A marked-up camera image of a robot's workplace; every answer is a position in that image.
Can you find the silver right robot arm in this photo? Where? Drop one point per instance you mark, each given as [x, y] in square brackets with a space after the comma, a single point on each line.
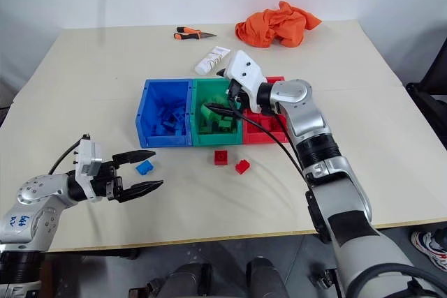
[345, 207]

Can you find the red toy block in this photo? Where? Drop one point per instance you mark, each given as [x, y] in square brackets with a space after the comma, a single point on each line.
[221, 158]
[242, 167]

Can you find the red plastic bin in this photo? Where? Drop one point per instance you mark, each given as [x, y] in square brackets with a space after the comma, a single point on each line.
[265, 137]

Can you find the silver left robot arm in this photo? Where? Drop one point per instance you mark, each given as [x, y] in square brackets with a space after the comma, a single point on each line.
[42, 200]

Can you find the white sneaker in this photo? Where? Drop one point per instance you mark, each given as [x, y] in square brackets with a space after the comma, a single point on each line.
[431, 247]

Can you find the black stand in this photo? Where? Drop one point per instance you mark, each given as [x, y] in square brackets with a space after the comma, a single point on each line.
[431, 92]

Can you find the orange black pliers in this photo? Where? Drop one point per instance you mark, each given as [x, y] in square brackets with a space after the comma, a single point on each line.
[190, 33]

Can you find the orange crumpled cloth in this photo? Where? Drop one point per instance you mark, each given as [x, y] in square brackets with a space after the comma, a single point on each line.
[276, 27]

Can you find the green toy block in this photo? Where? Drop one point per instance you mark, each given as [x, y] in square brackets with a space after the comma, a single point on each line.
[226, 126]
[205, 127]
[206, 113]

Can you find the green plastic bin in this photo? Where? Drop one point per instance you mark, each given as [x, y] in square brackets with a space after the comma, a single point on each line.
[216, 139]

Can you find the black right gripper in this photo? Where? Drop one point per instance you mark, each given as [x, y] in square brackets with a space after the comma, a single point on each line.
[238, 97]

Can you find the blue toy block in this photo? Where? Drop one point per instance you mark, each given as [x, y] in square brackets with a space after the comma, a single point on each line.
[163, 130]
[174, 116]
[145, 167]

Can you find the blue plastic bin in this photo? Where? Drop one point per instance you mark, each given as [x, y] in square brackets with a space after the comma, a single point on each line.
[153, 139]

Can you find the dark rounded shape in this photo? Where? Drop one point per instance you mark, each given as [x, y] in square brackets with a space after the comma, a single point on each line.
[190, 282]

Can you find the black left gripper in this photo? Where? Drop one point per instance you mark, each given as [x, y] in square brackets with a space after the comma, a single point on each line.
[106, 181]

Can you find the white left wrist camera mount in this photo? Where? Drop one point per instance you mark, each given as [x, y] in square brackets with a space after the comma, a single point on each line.
[87, 159]

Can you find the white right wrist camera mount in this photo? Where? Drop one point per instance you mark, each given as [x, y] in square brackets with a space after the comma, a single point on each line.
[246, 73]

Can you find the white tube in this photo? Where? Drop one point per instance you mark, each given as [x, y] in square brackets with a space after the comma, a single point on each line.
[211, 60]

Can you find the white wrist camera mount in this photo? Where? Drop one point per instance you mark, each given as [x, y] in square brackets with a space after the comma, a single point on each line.
[87, 159]
[246, 73]

